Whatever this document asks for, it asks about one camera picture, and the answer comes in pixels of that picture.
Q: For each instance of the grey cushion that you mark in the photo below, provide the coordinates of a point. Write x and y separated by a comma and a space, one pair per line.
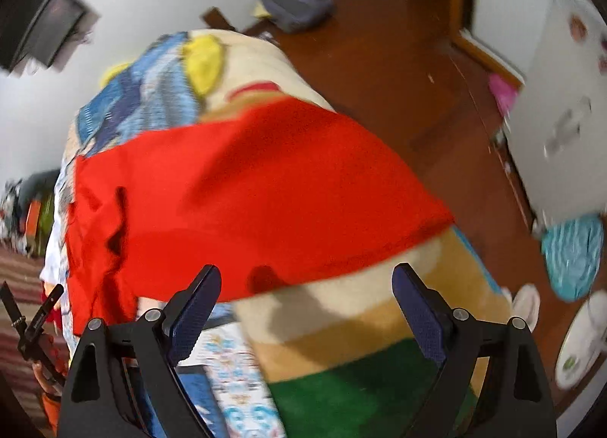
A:
42, 182

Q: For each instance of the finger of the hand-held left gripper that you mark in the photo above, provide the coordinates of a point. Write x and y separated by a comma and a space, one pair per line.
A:
46, 307
13, 310

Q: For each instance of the blue patchwork quilt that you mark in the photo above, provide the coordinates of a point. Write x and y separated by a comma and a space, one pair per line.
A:
142, 101

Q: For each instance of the orange box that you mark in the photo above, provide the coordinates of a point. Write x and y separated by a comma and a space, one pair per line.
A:
33, 220

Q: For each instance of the beige printed plush blanket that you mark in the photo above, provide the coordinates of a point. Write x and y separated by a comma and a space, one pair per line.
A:
341, 314

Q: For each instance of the pile of clothes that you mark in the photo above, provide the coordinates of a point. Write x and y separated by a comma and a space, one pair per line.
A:
12, 215

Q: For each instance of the pink bag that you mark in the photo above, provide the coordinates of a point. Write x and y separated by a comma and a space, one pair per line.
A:
503, 94

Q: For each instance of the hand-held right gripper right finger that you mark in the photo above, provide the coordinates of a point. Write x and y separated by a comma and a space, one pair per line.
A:
422, 319

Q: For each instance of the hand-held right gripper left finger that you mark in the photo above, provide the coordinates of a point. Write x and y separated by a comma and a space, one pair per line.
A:
194, 319

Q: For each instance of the green box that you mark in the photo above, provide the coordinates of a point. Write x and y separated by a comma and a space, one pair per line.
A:
47, 215

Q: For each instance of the brown wooden bed frame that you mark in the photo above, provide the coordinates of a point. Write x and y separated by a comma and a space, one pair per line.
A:
218, 18

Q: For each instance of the white slipper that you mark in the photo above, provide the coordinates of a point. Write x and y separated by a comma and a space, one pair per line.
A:
525, 305

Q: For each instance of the red garment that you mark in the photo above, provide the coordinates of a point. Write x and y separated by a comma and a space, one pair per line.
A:
261, 191

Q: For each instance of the black wall-mounted screen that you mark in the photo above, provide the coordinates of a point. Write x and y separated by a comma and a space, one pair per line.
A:
52, 21

